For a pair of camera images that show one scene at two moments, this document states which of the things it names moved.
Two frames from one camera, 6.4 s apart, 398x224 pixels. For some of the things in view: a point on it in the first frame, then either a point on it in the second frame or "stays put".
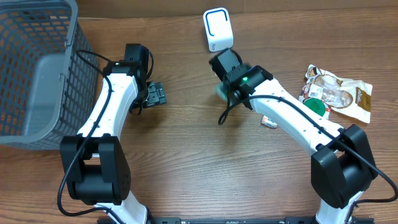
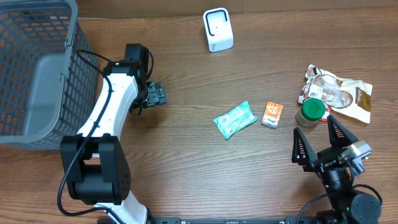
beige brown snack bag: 349,98 stays put
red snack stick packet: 327,112 stays put
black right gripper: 222,90 to 325,160
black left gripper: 156,94 stays put
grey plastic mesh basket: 46,89 stays put
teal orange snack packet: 221,91 to 236,119
